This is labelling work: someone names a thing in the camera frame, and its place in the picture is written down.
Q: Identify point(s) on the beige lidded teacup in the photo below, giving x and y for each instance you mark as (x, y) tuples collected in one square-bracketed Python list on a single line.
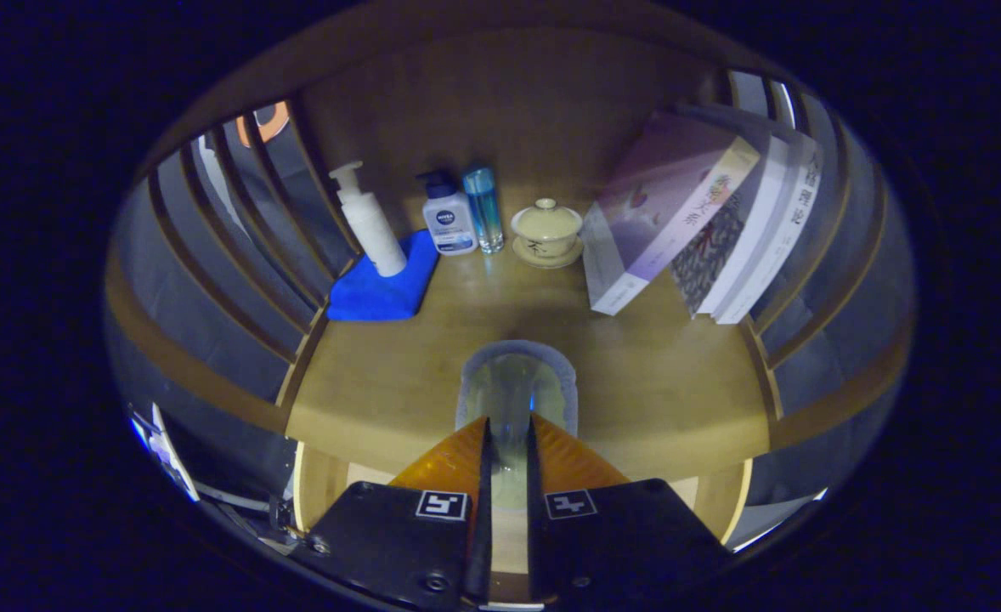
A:
[(546, 225)]

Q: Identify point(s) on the beige brush with grey pad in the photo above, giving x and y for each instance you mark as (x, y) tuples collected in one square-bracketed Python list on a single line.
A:
[(513, 387)]

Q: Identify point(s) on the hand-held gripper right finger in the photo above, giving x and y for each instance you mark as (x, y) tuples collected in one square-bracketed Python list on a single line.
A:
[(628, 535)]

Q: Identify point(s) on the white book black characters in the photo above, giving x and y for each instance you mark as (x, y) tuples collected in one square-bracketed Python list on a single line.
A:
[(794, 212)]

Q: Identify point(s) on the blue cloth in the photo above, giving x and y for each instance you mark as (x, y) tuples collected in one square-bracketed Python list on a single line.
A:
[(373, 293)]

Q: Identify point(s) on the white pump bottle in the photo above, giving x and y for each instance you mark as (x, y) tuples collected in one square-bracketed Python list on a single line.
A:
[(373, 225)]

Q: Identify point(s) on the wooden cabinet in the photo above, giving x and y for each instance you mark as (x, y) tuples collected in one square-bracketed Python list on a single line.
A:
[(500, 110)]

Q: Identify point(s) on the patterned cover book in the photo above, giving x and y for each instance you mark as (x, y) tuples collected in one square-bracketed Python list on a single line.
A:
[(713, 246)]

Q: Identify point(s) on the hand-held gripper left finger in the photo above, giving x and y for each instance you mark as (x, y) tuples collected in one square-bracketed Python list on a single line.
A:
[(381, 544)]

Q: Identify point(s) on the purple and white book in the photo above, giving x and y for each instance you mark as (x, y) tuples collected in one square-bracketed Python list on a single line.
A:
[(662, 204)]

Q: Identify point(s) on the white lotion bottle blue cap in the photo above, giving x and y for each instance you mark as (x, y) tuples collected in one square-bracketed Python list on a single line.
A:
[(449, 223)]

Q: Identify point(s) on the wooden countertop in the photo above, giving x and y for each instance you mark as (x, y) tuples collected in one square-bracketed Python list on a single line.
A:
[(398, 374)]

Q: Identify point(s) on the clear blue bottle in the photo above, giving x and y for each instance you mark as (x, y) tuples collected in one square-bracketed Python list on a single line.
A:
[(485, 212)]

